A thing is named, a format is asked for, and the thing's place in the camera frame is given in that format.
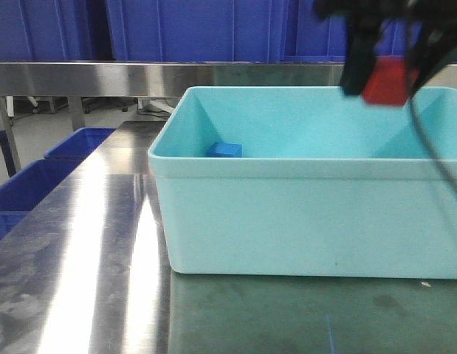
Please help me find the light teal plastic tub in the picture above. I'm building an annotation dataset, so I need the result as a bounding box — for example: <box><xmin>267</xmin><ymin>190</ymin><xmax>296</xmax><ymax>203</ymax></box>
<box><xmin>148</xmin><ymin>87</ymin><xmax>457</xmax><ymax>280</ymax></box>

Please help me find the small blue cube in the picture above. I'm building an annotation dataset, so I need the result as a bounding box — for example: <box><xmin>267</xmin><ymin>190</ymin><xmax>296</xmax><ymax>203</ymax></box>
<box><xmin>205</xmin><ymin>142</ymin><xmax>242</xmax><ymax>158</ymax></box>

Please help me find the blue crate on shelf right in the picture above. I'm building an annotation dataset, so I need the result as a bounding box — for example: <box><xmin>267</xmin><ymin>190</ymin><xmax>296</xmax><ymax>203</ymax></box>
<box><xmin>285</xmin><ymin>1</ymin><xmax>422</xmax><ymax>63</ymax></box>

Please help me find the blue bin near table far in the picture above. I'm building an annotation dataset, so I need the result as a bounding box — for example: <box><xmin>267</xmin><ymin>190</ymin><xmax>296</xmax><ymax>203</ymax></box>
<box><xmin>44</xmin><ymin>127</ymin><xmax>115</xmax><ymax>161</ymax></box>

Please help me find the stainless steel shelf rail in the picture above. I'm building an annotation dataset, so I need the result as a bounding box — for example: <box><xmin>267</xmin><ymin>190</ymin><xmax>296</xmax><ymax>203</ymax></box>
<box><xmin>0</xmin><ymin>61</ymin><xmax>457</xmax><ymax>98</ymax></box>

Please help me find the blue crate on shelf left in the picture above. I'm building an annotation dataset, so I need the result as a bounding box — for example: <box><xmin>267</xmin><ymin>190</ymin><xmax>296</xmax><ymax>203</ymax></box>
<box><xmin>0</xmin><ymin>1</ymin><xmax>112</xmax><ymax>62</ymax></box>

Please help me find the blue crate on shelf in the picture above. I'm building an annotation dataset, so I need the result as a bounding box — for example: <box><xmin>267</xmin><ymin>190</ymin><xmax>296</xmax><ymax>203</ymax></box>
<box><xmin>106</xmin><ymin>1</ymin><xmax>289</xmax><ymax>63</ymax></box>
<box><xmin>0</xmin><ymin>1</ymin><xmax>112</xmax><ymax>62</ymax></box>
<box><xmin>285</xmin><ymin>1</ymin><xmax>422</xmax><ymax>63</ymax></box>

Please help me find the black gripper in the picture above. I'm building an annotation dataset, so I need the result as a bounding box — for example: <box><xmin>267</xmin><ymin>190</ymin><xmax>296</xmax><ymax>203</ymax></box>
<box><xmin>312</xmin><ymin>0</ymin><xmax>457</xmax><ymax>97</ymax></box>

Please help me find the blue crate on shelf middle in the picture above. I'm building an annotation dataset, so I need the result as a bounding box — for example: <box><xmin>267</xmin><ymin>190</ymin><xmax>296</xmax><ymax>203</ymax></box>
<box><xmin>106</xmin><ymin>1</ymin><xmax>289</xmax><ymax>63</ymax></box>

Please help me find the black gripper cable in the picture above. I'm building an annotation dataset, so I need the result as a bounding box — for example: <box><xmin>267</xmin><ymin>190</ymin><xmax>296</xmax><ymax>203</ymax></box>
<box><xmin>405</xmin><ymin>21</ymin><xmax>457</xmax><ymax>207</ymax></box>

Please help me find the steel shelf leg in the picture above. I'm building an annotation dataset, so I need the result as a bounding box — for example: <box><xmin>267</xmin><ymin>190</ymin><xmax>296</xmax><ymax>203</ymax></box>
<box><xmin>0</xmin><ymin>97</ymin><xmax>21</xmax><ymax>177</ymax></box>

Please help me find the blue bin table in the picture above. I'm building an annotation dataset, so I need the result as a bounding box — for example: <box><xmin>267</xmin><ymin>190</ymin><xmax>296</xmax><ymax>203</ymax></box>
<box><xmin>0</xmin><ymin>159</ymin><xmax>85</xmax><ymax>248</ymax></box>
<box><xmin>44</xmin><ymin>127</ymin><xmax>115</xmax><ymax>161</ymax></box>

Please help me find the red cube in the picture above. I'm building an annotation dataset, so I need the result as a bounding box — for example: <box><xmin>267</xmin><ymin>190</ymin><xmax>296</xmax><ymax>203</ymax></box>
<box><xmin>361</xmin><ymin>57</ymin><xmax>409</xmax><ymax>107</ymax></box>

